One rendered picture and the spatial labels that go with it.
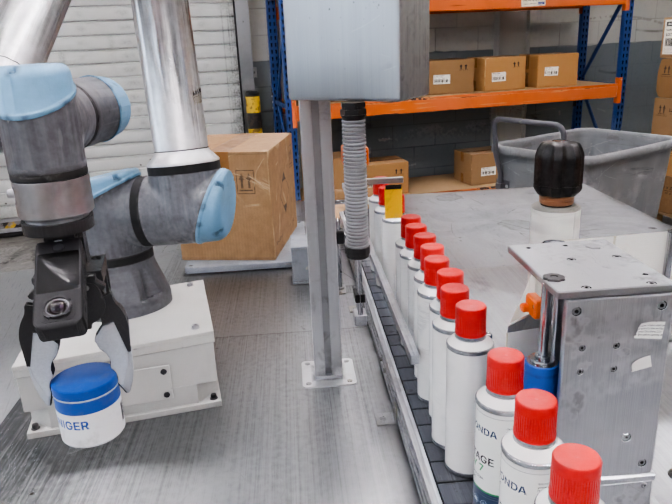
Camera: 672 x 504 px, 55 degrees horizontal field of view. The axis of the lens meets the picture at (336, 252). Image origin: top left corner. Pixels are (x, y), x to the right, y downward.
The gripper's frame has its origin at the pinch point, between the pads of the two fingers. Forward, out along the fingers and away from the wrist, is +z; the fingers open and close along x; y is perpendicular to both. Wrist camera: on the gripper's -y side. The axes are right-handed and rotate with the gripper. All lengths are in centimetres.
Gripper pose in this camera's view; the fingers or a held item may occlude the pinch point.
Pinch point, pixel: (87, 393)
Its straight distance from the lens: 78.7
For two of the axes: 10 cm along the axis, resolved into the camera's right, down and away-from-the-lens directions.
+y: -2.5, -3.0, 9.2
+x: -9.7, 1.2, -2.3
